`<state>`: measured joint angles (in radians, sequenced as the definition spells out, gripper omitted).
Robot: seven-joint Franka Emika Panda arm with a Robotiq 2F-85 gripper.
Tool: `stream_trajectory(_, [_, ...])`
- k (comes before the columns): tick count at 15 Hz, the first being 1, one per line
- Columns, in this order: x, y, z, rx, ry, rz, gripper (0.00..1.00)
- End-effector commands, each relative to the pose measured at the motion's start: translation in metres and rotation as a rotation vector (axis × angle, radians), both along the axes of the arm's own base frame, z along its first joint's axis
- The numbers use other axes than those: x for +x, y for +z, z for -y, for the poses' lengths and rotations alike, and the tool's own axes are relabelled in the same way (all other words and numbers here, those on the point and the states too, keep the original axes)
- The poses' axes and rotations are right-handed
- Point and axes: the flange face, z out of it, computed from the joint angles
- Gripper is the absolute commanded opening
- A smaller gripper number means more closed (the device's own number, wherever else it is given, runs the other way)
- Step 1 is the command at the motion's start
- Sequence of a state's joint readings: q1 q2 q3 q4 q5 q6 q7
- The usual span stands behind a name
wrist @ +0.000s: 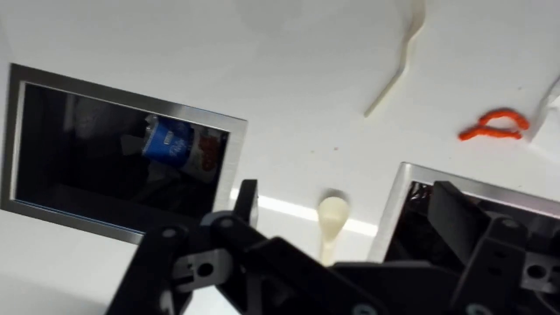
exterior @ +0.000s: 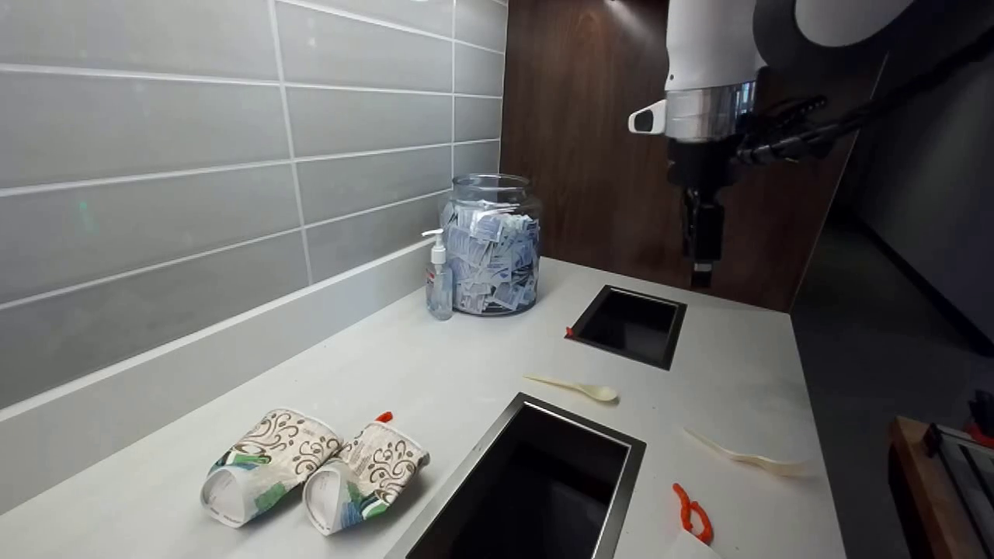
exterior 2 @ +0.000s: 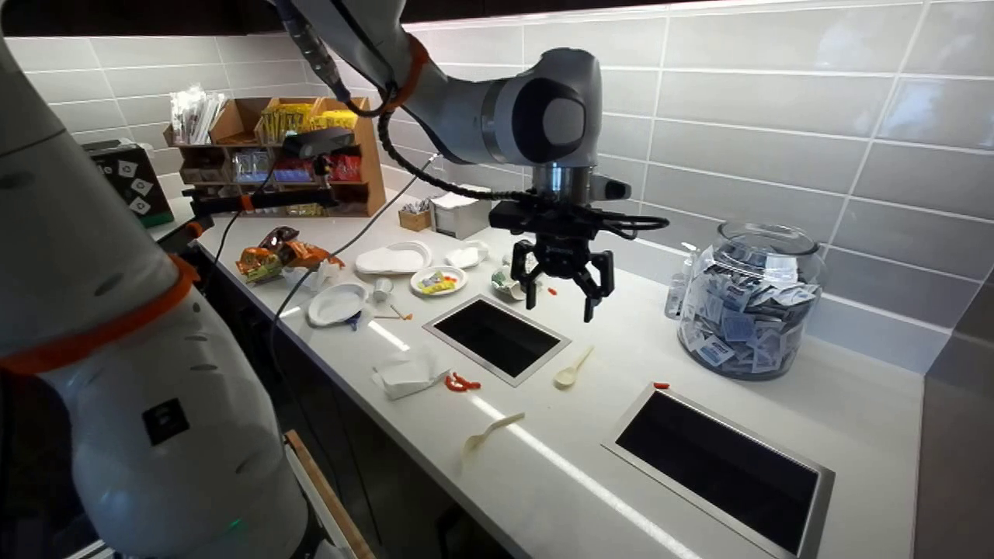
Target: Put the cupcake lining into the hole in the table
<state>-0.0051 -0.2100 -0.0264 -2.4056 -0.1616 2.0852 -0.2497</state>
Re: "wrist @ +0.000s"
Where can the cream plastic spoon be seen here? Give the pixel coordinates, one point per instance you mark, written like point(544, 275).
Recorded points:
point(334, 212)

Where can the cream plastic fork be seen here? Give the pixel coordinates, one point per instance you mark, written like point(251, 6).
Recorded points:
point(419, 23)

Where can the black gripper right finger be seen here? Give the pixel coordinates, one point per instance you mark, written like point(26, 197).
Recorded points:
point(502, 268)

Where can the steel-framed table hole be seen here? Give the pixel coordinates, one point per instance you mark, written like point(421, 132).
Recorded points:
point(129, 99)
point(395, 216)

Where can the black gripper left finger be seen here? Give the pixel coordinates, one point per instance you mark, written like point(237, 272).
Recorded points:
point(176, 268)

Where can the red twisted rubber band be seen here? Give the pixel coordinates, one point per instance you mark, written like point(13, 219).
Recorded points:
point(493, 132)

